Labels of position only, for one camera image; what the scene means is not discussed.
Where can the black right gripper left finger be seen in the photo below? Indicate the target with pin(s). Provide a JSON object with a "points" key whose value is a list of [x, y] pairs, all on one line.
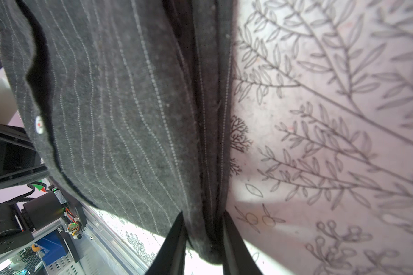
{"points": [[170, 259]]}

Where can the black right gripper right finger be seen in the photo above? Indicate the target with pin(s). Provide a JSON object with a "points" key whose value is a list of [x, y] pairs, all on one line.
{"points": [[236, 257]]}

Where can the dark grey pinstriped shirt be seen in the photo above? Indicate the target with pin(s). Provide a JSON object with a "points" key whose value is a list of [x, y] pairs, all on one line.
{"points": [[128, 105]]}

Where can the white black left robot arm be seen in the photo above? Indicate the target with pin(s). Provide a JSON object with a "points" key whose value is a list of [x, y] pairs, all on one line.
{"points": [[10, 192]]}

